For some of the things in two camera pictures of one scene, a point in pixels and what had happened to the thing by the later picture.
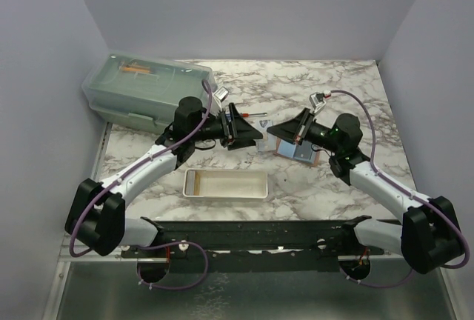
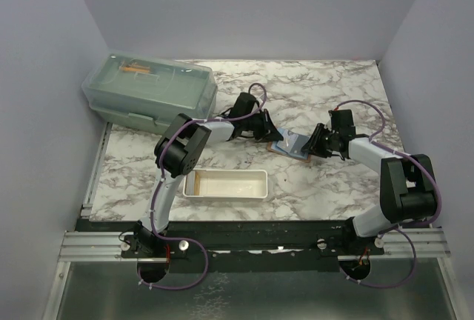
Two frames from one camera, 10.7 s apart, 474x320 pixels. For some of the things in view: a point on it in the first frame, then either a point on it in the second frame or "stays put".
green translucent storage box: [139, 92] stays put
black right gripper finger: [293, 128] -> [310, 146]
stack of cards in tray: [192, 183] stays put
